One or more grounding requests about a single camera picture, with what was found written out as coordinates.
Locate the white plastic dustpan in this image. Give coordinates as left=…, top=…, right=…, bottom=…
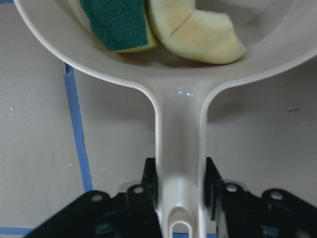
left=15, top=0, right=317, bottom=238

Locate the green yellow sponge piece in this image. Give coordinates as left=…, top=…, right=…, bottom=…
left=80, top=0, right=158, bottom=53

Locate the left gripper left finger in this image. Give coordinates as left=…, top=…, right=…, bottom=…
left=27, top=158, right=162, bottom=238

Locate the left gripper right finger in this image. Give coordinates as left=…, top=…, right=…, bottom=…
left=204, top=158, right=317, bottom=238

